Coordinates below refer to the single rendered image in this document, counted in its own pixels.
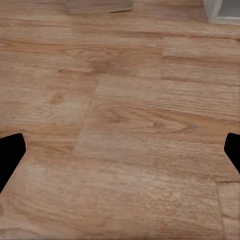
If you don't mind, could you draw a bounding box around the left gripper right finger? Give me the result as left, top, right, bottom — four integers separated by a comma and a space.
224, 133, 240, 173

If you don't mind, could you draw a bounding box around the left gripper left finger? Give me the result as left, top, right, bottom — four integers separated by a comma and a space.
0, 133, 26, 193

